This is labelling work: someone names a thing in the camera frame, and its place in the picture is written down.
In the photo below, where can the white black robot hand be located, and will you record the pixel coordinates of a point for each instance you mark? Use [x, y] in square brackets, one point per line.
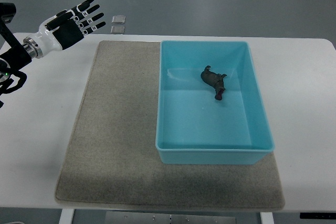
[64, 29]

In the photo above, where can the brown toy hippo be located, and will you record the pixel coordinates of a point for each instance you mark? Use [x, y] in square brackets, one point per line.
[214, 80]

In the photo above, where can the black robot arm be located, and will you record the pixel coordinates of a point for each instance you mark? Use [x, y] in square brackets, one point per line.
[15, 58]

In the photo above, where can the blue plastic box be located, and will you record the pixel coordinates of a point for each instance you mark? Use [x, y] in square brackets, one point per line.
[195, 128]

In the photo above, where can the lower floor socket plate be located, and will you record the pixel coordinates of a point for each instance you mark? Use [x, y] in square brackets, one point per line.
[117, 29]

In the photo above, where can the beige fabric mat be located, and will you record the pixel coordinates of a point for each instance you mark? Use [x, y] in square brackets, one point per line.
[112, 159]

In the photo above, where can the white left table leg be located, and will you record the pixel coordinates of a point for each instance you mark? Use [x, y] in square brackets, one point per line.
[66, 216]

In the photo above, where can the white table leg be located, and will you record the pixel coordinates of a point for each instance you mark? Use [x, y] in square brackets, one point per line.
[66, 216]
[267, 218]

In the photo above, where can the metal table crossbar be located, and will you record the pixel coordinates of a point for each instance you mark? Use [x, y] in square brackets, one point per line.
[137, 217]

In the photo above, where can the white right table leg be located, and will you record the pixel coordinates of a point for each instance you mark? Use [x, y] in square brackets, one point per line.
[267, 218]

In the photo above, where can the black table control panel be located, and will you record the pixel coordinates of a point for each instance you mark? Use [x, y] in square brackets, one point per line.
[318, 215]

